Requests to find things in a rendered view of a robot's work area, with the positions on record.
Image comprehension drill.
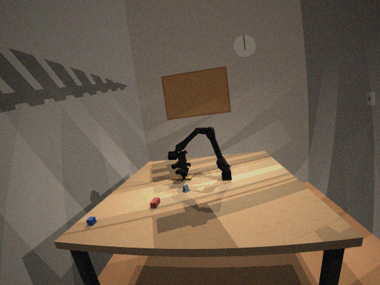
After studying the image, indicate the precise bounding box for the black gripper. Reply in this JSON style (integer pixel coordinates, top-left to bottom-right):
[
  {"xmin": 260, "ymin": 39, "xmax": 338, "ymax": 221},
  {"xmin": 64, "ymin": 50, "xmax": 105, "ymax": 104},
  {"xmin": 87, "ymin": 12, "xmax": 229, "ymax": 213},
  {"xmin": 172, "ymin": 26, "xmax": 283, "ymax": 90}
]
[{"xmin": 175, "ymin": 160, "xmax": 191, "ymax": 180}]

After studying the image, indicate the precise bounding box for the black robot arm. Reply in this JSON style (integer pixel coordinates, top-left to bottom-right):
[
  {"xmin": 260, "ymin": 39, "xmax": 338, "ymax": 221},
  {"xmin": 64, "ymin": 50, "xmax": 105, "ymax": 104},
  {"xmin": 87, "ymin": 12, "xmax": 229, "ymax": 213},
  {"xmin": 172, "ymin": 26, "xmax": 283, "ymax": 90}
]
[{"xmin": 168, "ymin": 126, "xmax": 232, "ymax": 180}]

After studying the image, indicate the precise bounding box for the red rectangular block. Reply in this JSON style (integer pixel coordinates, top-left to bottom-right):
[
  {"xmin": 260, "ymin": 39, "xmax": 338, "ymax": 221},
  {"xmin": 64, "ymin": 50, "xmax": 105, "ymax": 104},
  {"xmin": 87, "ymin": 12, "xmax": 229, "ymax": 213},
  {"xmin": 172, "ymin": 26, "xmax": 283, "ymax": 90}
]
[{"xmin": 150, "ymin": 197, "xmax": 160, "ymax": 208}]

